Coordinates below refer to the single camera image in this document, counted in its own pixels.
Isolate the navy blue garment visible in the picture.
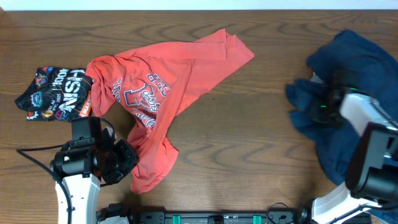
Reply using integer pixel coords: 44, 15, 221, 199
285, 30, 397, 185

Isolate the orange printed t-shirt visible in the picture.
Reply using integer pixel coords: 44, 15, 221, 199
86, 29, 254, 194

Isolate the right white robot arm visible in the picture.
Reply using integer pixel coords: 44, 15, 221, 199
297, 87, 397, 223

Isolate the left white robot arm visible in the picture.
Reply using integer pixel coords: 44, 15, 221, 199
51, 139, 139, 224

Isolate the black printed folded t-shirt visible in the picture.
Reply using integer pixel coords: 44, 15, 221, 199
15, 67, 94, 122

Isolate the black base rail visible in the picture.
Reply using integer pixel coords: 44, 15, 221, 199
135, 208, 303, 224

